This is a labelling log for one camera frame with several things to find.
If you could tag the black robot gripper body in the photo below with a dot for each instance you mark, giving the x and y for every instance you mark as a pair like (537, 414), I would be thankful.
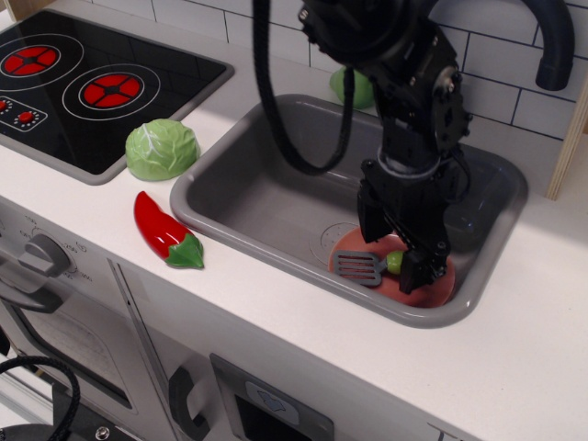
(415, 205)

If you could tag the green toy cabbage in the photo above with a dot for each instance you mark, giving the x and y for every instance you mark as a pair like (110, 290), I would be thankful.
(161, 149)

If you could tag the black toy stovetop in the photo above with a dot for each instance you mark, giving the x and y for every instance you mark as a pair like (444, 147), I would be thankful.
(72, 91)

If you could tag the wooden side panel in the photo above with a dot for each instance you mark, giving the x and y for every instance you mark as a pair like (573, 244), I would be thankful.
(570, 144)

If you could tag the dark grey toy faucet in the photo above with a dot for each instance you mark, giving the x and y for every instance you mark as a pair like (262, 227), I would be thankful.
(526, 43)

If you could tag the grey oven door handle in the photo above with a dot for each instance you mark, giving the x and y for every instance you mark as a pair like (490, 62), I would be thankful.
(26, 289)

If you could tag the grey cabinet door handle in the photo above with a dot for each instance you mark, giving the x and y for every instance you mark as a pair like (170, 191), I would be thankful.
(179, 387)

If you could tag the grey dishwasher control panel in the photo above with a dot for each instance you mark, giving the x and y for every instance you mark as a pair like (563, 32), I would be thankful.
(258, 411)

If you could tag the grey spatula green handle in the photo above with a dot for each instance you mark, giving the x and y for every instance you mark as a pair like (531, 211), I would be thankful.
(366, 268)

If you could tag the grey oven knob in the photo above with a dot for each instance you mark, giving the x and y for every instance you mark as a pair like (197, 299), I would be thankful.
(44, 256)

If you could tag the pink plastic plate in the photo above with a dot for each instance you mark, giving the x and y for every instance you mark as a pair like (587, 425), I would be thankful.
(427, 296)

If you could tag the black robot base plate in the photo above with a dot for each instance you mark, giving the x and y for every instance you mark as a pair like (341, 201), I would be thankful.
(86, 424)

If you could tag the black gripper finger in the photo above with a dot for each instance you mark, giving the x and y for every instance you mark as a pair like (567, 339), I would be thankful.
(372, 218)
(419, 268)

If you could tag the green toy fruit behind sink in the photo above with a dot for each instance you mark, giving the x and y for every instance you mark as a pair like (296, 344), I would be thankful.
(363, 92)

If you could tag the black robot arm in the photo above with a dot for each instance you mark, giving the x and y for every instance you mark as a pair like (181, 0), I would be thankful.
(420, 169)

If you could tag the red toy chili pepper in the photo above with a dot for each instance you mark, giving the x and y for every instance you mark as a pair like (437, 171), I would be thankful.
(170, 240)

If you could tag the grey plastic sink basin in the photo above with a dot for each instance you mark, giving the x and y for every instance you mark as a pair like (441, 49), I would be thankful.
(242, 193)

